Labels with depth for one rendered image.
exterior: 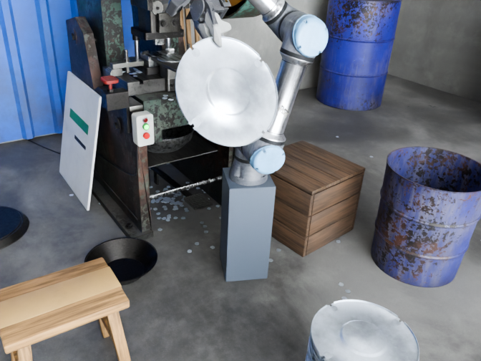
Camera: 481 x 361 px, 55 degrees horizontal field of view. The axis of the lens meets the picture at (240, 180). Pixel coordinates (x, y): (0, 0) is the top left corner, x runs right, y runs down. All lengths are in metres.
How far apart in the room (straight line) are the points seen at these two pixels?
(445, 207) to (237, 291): 0.88
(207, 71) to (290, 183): 0.97
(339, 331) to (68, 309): 0.77
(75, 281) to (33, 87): 1.99
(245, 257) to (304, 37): 0.92
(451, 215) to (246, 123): 1.02
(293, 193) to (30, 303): 1.14
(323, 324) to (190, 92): 0.74
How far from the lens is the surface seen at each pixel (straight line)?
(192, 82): 1.17
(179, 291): 1.94
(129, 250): 2.13
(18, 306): 1.49
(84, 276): 1.54
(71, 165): 2.70
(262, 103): 1.24
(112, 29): 2.35
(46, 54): 3.26
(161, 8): 2.14
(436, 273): 2.13
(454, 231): 2.01
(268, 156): 1.55
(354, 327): 1.39
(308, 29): 1.48
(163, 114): 2.08
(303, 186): 1.99
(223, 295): 1.92
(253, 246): 1.89
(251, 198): 1.76
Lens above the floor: 1.29
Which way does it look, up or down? 28 degrees down
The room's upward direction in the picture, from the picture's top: 3 degrees clockwise
